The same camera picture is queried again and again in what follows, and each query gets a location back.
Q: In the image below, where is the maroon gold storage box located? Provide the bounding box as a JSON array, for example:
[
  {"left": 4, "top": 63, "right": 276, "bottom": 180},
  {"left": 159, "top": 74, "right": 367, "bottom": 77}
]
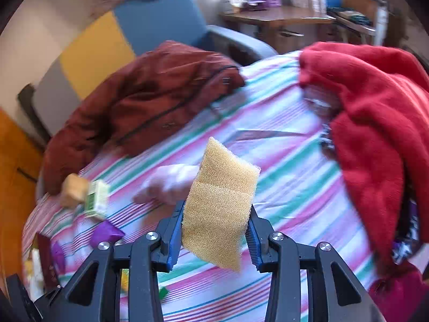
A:
[{"left": 24, "top": 233, "right": 65, "bottom": 301}]

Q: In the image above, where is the maroon jacket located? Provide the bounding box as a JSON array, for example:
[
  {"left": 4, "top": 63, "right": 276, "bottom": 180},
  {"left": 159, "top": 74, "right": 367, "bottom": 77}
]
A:
[{"left": 42, "top": 41, "right": 244, "bottom": 196}]

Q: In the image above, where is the grey yellow blue chair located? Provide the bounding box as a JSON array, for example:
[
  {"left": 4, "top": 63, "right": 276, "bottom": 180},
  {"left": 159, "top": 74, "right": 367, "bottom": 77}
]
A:
[{"left": 17, "top": 0, "right": 277, "bottom": 143}]

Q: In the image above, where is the red fleece garment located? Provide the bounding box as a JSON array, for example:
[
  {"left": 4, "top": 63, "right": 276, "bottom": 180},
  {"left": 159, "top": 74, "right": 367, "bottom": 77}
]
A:
[{"left": 299, "top": 42, "right": 428, "bottom": 267}]

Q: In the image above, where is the yellow sponge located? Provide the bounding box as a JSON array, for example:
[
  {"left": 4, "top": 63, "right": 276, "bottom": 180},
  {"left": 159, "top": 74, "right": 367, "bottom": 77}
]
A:
[
  {"left": 182, "top": 137, "right": 260, "bottom": 272},
  {"left": 60, "top": 174, "right": 90, "bottom": 208}
]

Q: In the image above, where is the pink rolled sock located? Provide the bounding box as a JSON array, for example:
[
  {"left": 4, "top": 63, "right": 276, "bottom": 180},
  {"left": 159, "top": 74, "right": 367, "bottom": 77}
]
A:
[{"left": 132, "top": 164, "right": 199, "bottom": 205}]

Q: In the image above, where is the wooden desk with clutter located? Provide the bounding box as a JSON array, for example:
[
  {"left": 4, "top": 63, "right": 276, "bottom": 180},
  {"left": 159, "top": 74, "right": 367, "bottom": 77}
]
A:
[{"left": 220, "top": 0, "right": 388, "bottom": 53}]

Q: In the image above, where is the striped pink green tablecloth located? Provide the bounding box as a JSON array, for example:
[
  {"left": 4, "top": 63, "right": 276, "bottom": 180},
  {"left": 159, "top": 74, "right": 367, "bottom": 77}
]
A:
[{"left": 21, "top": 50, "right": 380, "bottom": 322}]

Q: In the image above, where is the small green white box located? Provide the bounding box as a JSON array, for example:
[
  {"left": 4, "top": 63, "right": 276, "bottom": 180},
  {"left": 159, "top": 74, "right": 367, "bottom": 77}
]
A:
[{"left": 84, "top": 180, "right": 110, "bottom": 220}]

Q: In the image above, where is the purple snack pouch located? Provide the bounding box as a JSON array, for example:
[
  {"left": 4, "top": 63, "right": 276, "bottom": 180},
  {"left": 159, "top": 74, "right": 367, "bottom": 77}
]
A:
[{"left": 90, "top": 220, "right": 125, "bottom": 248}]

